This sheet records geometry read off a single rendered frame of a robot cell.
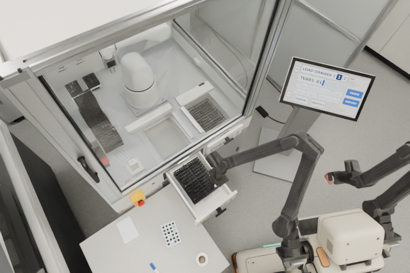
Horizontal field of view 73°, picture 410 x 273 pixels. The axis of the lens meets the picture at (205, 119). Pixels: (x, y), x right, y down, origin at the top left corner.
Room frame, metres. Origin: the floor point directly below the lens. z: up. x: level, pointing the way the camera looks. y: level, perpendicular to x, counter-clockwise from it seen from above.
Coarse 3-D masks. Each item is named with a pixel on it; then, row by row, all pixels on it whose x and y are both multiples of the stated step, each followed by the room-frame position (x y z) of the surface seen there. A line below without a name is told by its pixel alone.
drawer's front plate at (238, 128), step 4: (240, 124) 0.93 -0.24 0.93; (236, 128) 0.90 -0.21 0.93; (240, 128) 0.92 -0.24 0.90; (228, 132) 0.86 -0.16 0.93; (232, 132) 0.87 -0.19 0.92; (236, 132) 0.90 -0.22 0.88; (240, 132) 0.93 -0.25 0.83; (220, 136) 0.83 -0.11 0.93; (224, 136) 0.83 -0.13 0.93; (228, 136) 0.85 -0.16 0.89; (232, 136) 0.88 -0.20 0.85; (216, 140) 0.80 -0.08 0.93; (220, 140) 0.81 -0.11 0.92; (224, 140) 0.83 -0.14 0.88; (208, 144) 0.76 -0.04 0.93; (212, 144) 0.77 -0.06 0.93; (216, 144) 0.78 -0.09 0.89; (220, 144) 0.81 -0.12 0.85; (208, 148) 0.74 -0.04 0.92; (216, 148) 0.79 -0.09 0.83; (208, 152) 0.75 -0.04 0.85
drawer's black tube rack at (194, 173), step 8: (192, 160) 0.66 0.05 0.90; (184, 168) 0.60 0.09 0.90; (192, 168) 0.62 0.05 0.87; (200, 168) 0.61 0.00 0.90; (176, 176) 0.55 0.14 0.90; (184, 176) 0.55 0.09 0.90; (192, 176) 0.57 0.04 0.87; (200, 176) 0.56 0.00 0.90; (208, 176) 0.58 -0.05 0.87; (184, 184) 0.51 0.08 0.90; (192, 184) 0.52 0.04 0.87; (200, 184) 0.52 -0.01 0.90; (208, 184) 0.53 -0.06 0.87; (192, 192) 0.47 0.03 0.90; (200, 192) 0.48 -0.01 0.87; (208, 192) 0.48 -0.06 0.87; (192, 200) 0.42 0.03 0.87
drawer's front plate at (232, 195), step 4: (232, 192) 0.48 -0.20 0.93; (236, 192) 0.48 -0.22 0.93; (228, 196) 0.45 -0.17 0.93; (232, 196) 0.46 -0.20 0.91; (224, 200) 0.43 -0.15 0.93; (228, 200) 0.44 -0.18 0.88; (216, 204) 0.40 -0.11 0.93; (220, 204) 0.40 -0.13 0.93; (224, 204) 0.42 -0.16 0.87; (212, 208) 0.38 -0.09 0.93; (216, 208) 0.38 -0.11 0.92; (208, 212) 0.36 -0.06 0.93; (212, 212) 0.37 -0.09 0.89; (200, 216) 0.33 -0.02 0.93; (204, 216) 0.33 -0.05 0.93; (196, 220) 0.31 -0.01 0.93; (200, 220) 0.31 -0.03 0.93; (204, 220) 0.33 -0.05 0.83; (196, 224) 0.29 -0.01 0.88
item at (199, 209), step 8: (200, 152) 0.72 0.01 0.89; (184, 160) 0.67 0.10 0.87; (200, 160) 0.69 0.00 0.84; (176, 168) 0.62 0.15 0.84; (208, 168) 0.64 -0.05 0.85; (168, 176) 0.55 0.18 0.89; (176, 184) 0.52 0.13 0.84; (224, 184) 0.53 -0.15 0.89; (176, 192) 0.47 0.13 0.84; (184, 192) 0.48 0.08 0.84; (224, 192) 0.50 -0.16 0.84; (184, 200) 0.41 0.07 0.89; (200, 200) 0.44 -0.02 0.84; (208, 200) 0.44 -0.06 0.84; (216, 200) 0.45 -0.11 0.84; (192, 208) 0.39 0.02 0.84; (200, 208) 0.39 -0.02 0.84; (208, 208) 0.40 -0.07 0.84
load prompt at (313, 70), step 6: (306, 66) 1.26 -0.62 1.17; (312, 66) 1.26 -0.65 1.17; (306, 72) 1.24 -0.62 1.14; (312, 72) 1.24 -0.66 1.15; (318, 72) 1.24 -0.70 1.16; (324, 72) 1.24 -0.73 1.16; (330, 72) 1.23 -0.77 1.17; (336, 72) 1.23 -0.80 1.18; (330, 78) 1.21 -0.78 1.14; (336, 78) 1.21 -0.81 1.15; (342, 78) 1.21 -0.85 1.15; (348, 78) 1.21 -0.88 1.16
